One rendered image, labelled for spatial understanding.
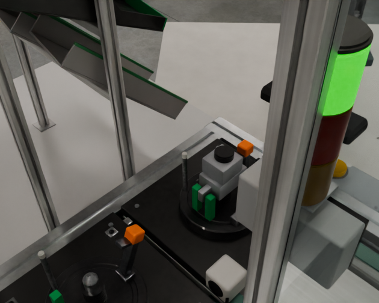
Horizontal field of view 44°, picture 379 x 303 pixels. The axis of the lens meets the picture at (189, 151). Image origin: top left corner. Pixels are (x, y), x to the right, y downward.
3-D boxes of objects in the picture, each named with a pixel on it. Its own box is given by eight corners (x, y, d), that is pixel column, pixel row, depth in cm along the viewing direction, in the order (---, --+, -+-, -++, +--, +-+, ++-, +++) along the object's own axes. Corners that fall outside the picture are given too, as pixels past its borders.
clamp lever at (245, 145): (242, 171, 79) (244, 137, 74) (251, 176, 78) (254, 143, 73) (228, 182, 78) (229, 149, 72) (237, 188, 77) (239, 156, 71)
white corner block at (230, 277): (224, 267, 72) (225, 251, 69) (247, 285, 69) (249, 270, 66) (203, 286, 69) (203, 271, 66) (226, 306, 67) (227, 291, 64)
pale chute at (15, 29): (98, 61, 107) (109, 44, 106) (126, 88, 99) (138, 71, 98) (-15, 3, 85) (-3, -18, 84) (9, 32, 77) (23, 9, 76)
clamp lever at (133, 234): (126, 264, 67) (136, 222, 63) (135, 273, 66) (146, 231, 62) (106, 273, 64) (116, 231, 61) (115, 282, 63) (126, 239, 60)
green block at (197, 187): (197, 203, 76) (197, 183, 72) (202, 207, 75) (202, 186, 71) (191, 207, 75) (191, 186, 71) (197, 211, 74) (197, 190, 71)
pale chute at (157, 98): (141, 88, 99) (153, 70, 98) (175, 120, 91) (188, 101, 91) (28, 32, 77) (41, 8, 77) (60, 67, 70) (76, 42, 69)
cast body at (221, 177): (225, 166, 77) (227, 134, 72) (246, 180, 74) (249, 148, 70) (189, 193, 72) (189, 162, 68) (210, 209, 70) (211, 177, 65)
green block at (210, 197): (209, 213, 74) (210, 192, 71) (215, 217, 73) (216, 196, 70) (204, 217, 73) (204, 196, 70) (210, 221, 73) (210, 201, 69)
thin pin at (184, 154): (185, 187, 78) (184, 150, 72) (188, 189, 78) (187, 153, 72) (181, 189, 78) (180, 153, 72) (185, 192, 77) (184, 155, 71)
